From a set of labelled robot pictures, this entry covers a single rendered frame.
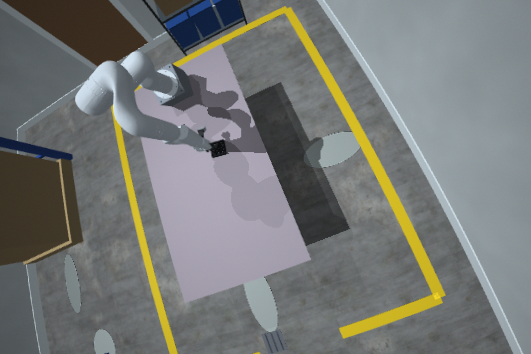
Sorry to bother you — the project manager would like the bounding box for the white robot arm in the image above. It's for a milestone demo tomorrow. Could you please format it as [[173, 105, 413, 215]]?
[[75, 51, 206, 148]]

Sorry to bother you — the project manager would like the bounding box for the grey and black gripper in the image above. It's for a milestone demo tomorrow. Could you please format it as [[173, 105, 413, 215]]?
[[192, 138, 214, 152]]

